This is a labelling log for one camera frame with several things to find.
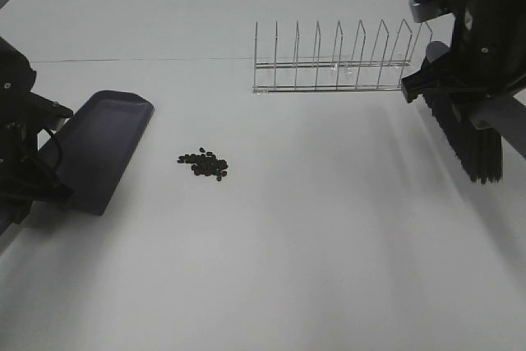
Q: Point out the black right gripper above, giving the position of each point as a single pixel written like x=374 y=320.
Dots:
x=487 y=48

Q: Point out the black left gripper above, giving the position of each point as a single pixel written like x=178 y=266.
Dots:
x=25 y=177

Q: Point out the grey brush black bristles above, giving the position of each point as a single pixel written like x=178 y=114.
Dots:
x=480 y=152

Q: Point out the grey plastic dustpan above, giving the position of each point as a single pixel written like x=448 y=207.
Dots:
x=99 y=141

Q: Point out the pile of coffee beans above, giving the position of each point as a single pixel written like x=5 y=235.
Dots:
x=205 y=163

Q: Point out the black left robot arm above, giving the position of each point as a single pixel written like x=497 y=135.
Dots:
x=18 y=78

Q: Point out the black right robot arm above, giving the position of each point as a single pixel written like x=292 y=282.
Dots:
x=485 y=57

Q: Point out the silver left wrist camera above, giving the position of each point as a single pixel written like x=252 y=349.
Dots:
x=44 y=113

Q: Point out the metal wire rack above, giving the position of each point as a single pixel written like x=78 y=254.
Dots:
x=311 y=61

